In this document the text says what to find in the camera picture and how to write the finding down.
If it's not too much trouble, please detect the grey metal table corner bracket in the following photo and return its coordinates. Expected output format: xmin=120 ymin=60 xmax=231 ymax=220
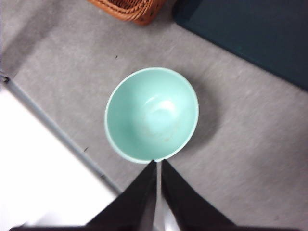
xmin=0 ymin=71 xmax=11 ymax=84

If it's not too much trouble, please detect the dark green rectangular tray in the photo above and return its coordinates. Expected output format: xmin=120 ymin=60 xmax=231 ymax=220
xmin=172 ymin=0 xmax=308 ymax=91

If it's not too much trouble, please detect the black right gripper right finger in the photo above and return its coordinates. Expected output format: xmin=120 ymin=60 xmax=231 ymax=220
xmin=161 ymin=160 xmax=237 ymax=231

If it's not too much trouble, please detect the brown wicker basket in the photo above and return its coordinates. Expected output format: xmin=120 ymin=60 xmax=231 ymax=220
xmin=86 ymin=0 xmax=168 ymax=26

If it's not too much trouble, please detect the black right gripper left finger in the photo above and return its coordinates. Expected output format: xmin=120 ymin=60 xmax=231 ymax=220
xmin=86 ymin=160 xmax=158 ymax=231

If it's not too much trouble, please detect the teal ceramic bowl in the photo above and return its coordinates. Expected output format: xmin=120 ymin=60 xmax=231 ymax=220
xmin=103 ymin=66 xmax=200 ymax=165

